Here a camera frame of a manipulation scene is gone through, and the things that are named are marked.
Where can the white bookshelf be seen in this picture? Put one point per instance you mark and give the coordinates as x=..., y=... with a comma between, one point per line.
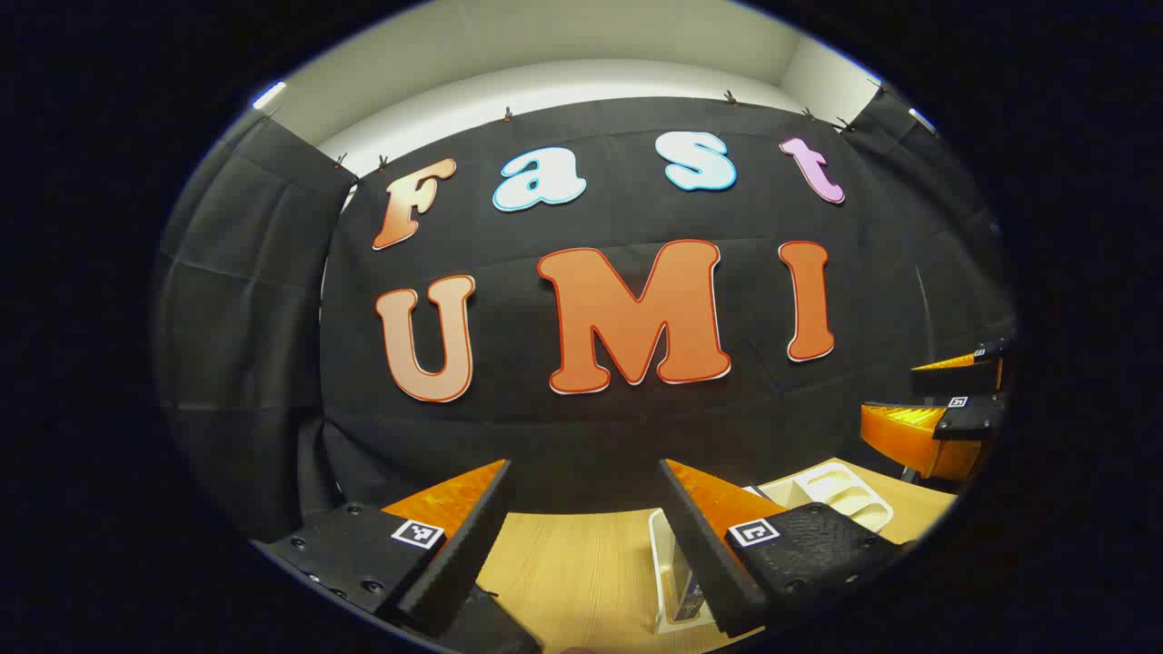
x=836, y=490

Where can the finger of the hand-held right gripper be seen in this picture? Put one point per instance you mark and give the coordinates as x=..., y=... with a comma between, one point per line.
x=977, y=418
x=963, y=374

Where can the blue cover book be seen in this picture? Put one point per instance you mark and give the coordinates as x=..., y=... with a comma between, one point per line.
x=689, y=595

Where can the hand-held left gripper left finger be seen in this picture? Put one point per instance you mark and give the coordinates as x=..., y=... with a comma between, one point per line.
x=454, y=563

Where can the ceiling light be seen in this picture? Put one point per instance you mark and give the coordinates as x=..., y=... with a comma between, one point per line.
x=270, y=95
x=922, y=120

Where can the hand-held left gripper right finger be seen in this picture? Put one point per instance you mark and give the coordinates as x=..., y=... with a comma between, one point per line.
x=713, y=581

